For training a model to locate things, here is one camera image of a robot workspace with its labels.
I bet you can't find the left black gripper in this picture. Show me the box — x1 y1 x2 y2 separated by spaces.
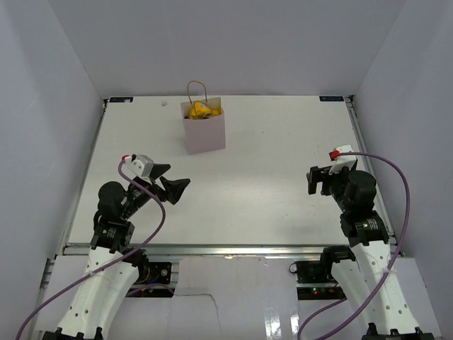
121 163 190 219

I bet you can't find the yellow snack bar wrapper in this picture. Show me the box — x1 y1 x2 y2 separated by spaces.
189 101 213 120

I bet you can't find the yellow M&M packet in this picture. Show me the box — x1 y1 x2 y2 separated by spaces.
208 108 223 117

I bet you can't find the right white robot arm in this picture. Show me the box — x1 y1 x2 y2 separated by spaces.
307 166 434 339

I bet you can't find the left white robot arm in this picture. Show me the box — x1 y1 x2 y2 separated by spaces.
43 154 190 339

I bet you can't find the pink paper bag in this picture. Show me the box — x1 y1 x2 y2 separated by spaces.
180 80 226 154

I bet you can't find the blue label right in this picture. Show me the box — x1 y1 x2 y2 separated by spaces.
319 96 345 102

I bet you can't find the blue label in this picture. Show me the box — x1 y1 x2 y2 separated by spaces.
108 96 134 103
319 96 345 102

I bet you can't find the blue label left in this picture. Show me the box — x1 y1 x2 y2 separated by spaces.
108 96 134 103

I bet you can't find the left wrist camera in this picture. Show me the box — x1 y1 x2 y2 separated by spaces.
122 154 154 178

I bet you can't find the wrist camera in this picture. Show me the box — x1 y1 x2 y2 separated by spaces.
328 144 357 176
122 154 154 178

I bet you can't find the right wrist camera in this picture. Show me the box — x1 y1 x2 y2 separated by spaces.
328 144 357 176

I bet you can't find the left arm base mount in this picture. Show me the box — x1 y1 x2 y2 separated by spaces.
125 249 174 298

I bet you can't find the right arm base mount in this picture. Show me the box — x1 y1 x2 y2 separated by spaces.
288 246 355 301

